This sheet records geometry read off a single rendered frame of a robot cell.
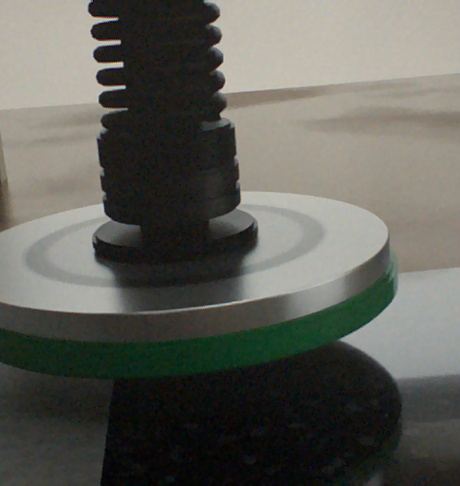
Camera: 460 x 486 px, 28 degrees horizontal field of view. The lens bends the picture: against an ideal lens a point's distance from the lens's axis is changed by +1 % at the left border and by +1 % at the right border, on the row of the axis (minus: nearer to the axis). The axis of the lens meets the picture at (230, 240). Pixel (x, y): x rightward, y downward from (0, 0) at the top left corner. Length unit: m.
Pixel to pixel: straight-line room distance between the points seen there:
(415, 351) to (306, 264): 0.08
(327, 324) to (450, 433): 0.06
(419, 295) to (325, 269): 0.14
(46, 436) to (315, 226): 0.17
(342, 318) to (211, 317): 0.06
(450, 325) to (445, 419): 0.11
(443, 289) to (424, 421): 0.17
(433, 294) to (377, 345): 0.08
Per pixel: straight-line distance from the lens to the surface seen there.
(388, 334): 0.48
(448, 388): 0.42
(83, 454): 0.38
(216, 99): 0.43
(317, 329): 0.38
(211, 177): 0.42
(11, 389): 0.45
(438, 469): 0.36
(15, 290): 0.41
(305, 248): 0.43
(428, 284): 0.55
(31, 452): 0.39
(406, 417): 0.39
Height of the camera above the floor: 0.98
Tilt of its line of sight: 16 degrees down
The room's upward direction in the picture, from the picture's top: 4 degrees counter-clockwise
